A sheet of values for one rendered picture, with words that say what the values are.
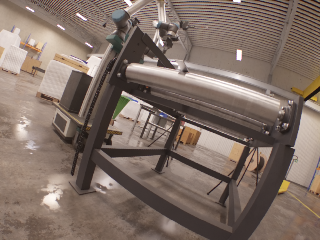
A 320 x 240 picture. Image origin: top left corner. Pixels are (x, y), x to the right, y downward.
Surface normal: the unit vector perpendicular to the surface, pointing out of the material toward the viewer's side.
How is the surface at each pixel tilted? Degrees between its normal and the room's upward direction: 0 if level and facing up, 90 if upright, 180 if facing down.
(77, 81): 90
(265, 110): 115
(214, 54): 90
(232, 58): 90
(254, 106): 110
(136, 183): 90
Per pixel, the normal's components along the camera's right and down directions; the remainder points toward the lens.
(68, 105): -0.40, -0.16
